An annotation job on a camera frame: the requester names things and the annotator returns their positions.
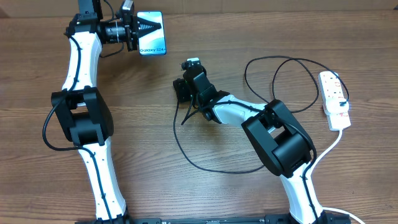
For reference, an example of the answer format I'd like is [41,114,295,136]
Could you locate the Samsung Galaxy S24 smartphone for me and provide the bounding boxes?
[137,11,167,55]

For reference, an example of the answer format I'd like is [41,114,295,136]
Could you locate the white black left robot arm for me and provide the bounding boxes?
[45,1,167,223]

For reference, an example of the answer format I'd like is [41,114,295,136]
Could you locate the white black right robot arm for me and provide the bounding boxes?
[173,58,328,223]

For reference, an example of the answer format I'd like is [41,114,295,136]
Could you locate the white charger plug adapter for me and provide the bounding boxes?
[323,98,349,115]

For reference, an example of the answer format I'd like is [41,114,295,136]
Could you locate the white power strip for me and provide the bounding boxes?
[318,71,351,131]

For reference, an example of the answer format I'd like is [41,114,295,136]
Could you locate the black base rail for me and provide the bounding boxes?
[75,213,351,224]

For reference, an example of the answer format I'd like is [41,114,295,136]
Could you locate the white power strip cord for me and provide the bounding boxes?
[309,129,366,224]

